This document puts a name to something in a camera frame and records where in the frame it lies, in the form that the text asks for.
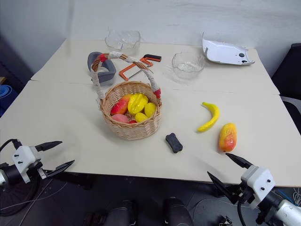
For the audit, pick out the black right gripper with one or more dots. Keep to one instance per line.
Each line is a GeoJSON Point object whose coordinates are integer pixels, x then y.
{"type": "Point", "coordinates": [244, 194]}

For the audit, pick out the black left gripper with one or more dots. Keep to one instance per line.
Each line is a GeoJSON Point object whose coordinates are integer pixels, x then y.
{"type": "Point", "coordinates": [38, 168]}

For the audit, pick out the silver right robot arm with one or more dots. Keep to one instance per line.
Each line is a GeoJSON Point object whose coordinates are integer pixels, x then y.
{"type": "Point", "coordinates": [285, 210]}

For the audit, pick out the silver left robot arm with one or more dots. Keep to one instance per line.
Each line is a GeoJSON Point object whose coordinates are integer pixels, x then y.
{"type": "Point", "coordinates": [6, 173]}

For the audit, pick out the red object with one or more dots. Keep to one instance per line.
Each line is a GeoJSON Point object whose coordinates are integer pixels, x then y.
{"type": "Point", "coordinates": [132, 122]}

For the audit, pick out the orange yellow mango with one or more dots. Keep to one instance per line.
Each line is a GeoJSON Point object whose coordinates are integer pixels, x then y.
{"type": "Point", "coordinates": [227, 137]}

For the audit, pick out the black round floor base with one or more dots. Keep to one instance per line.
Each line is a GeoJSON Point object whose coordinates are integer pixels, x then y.
{"type": "Point", "coordinates": [16, 197]}

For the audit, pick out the yellow banana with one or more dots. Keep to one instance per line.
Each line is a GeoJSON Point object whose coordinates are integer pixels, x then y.
{"type": "Point", "coordinates": [212, 116]}

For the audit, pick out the black bone-shaped sponge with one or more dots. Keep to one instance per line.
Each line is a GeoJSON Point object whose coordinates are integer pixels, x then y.
{"type": "Point", "coordinates": [174, 143]}

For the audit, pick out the dark rounded shape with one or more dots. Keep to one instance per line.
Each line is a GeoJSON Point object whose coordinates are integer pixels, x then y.
{"type": "Point", "coordinates": [123, 213]}
{"type": "Point", "coordinates": [176, 212]}

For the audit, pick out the pink peach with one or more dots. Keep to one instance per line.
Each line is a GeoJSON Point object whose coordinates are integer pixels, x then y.
{"type": "Point", "coordinates": [119, 118]}

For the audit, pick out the blue rolled mat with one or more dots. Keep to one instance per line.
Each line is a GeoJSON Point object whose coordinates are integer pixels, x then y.
{"type": "Point", "coordinates": [7, 96]}

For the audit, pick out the red yellow mango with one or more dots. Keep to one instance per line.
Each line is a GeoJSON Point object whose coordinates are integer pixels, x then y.
{"type": "Point", "coordinates": [120, 104]}

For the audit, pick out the small yellow lemon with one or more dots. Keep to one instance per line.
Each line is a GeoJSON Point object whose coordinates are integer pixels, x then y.
{"type": "Point", "coordinates": [140, 117]}

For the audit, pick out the yellow starfruit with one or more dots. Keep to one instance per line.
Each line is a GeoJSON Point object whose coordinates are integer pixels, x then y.
{"type": "Point", "coordinates": [137, 103]}

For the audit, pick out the large yellow lemon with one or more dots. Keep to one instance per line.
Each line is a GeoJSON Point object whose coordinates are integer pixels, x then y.
{"type": "Point", "coordinates": [150, 109]}

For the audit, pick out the small clear glass bowl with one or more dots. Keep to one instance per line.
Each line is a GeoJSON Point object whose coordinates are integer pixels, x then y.
{"type": "Point", "coordinates": [187, 66]}

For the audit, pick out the orange black hacksaw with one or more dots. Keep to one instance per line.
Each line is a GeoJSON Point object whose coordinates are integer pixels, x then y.
{"type": "Point", "coordinates": [131, 68]}

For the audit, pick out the black chair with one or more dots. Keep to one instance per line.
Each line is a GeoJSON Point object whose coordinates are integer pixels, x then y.
{"type": "Point", "coordinates": [289, 68]}

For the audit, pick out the white plastic cover shell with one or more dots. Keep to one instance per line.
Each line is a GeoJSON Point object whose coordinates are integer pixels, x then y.
{"type": "Point", "coordinates": [223, 53]}

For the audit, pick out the large clear glass bowl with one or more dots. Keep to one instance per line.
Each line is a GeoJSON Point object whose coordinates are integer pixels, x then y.
{"type": "Point", "coordinates": [122, 41]}

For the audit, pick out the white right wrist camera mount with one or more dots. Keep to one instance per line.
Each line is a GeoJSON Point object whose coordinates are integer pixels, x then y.
{"type": "Point", "coordinates": [259, 181]}

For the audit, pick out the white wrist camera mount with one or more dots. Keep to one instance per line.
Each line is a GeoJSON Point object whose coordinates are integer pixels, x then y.
{"type": "Point", "coordinates": [24, 156]}
{"type": "Point", "coordinates": [259, 181]}

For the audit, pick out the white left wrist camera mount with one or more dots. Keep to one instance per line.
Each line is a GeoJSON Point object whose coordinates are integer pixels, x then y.
{"type": "Point", "coordinates": [24, 156]}

